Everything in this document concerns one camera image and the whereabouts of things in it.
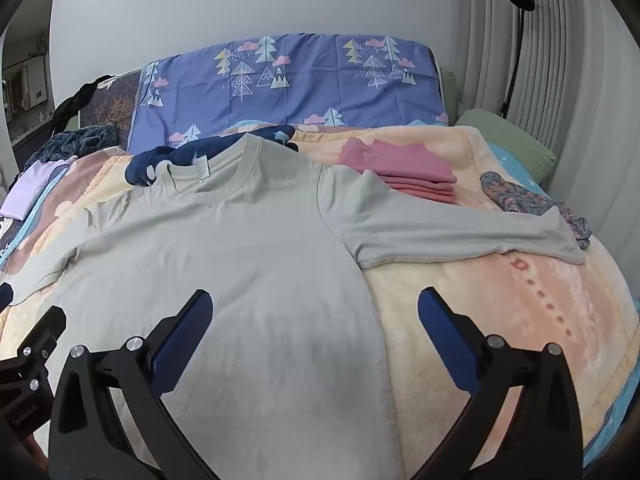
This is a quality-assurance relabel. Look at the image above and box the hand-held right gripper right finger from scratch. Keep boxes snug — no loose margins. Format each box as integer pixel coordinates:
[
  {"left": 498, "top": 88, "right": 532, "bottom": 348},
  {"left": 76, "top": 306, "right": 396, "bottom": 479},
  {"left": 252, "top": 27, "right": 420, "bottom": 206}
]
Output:
[{"left": 417, "top": 287, "right": 585, "bottom": 480}]

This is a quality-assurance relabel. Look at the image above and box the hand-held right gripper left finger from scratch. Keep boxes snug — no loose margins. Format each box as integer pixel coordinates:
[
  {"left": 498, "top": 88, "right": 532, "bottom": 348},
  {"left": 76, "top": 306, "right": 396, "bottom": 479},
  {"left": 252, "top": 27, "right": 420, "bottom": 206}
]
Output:
[{"left": 48, "top": 289, "right": 216, "bottom": 480}]

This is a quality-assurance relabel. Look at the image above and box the light grey t-shirt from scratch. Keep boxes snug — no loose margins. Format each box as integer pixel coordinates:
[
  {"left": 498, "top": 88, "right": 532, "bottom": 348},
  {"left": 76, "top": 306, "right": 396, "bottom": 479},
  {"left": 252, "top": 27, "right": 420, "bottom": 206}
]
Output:
[{"left": 10, "top": 136, "right": 587, "bottom": 480}]

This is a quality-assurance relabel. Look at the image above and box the stack of pink clothes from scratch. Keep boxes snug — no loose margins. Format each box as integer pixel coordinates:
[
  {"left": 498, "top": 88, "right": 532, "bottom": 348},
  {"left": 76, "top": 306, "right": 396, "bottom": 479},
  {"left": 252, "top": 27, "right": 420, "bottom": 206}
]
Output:
[{"left": 337, "top": 137, "right": 458, "bottom": 206}]

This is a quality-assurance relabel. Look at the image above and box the peach plush blanket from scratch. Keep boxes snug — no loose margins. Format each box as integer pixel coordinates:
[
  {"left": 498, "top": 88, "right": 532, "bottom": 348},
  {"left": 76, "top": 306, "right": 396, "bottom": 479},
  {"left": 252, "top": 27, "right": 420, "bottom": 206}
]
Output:
[{"left": 0, "top": 122, "right": 640, "bottom": 480}]

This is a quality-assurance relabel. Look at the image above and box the lavender garment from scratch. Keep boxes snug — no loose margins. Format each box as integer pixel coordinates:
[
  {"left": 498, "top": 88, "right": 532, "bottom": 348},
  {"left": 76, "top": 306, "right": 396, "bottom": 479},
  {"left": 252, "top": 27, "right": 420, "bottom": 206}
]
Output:
[{"left": 0, "top": 156, "right": 78, "bottom": 221}]

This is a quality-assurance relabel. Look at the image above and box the floral patterned garment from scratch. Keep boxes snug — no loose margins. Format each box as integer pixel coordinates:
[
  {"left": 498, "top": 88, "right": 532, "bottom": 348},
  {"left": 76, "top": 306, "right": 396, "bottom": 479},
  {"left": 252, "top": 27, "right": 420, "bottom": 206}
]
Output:
[{"left": 480, "top": 171, "right": 593, "bottom": 251}]

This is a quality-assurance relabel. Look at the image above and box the dark teal fuzzy blanket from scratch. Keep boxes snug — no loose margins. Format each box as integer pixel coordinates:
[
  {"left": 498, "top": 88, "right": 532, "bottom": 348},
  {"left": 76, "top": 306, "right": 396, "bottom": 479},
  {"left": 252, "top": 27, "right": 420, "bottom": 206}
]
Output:
[{"left": 26, "top": 124, "right": 118, "bottom": 166}]

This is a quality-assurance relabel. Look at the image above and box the navy star-print garment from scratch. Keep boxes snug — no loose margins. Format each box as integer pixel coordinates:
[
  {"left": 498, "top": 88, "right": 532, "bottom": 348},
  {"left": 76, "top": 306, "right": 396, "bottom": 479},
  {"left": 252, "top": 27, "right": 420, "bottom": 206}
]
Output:
[{"left": 124, "top": 124, "right": 299, "bottom": 188}]

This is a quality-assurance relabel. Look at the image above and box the light blue bed sheet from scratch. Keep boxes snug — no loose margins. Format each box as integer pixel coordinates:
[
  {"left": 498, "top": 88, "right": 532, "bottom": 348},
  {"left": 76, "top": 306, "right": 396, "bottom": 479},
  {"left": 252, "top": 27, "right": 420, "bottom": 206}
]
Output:
[{"left": 487, "top": 142, "right": 551, "bottom": 196}]

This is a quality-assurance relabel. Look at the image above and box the green pillow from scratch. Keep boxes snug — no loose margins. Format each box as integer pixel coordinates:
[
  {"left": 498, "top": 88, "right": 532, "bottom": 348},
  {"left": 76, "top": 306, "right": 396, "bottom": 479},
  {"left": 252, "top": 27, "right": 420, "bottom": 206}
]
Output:
[{"left": 452, "top": 108, "right": 558, "bottom": 183}]

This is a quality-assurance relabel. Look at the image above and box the black braided cloth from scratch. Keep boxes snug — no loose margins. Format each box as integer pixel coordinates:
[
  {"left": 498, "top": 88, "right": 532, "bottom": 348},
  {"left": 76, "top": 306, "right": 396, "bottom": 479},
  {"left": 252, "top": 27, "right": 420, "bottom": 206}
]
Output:
[{"left": 52, "top": 76, "right": 118, "bottom": 128}]

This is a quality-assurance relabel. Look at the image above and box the dark tree-print panel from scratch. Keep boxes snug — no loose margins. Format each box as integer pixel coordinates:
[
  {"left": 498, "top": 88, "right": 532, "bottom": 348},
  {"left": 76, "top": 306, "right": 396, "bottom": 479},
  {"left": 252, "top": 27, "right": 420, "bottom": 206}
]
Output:
[{"left": 80, "top": 69, "right": 143, "bottom": 128}]

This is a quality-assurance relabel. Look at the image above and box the blue tree-print quilt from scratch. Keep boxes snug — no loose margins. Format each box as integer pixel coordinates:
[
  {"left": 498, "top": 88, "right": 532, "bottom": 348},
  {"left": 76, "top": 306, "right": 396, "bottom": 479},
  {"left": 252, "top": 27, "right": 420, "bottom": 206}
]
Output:
[{"left": 127, "top": 33, "right": 449, "bottom": 153}]

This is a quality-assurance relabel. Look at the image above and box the white pleated curtain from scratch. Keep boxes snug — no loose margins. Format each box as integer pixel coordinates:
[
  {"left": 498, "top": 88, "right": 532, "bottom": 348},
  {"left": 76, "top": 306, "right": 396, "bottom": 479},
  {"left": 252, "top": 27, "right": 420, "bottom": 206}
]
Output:
[{"left": 452, "top": 0, "right": 640, "bottom": 241}]

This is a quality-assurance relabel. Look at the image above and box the arched wall mirror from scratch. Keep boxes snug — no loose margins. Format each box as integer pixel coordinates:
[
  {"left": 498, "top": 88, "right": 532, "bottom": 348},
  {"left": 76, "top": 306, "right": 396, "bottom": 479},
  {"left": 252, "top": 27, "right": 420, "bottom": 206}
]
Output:
[{"left": 0, "top": 0, "right": 57, "bottom": 146}]

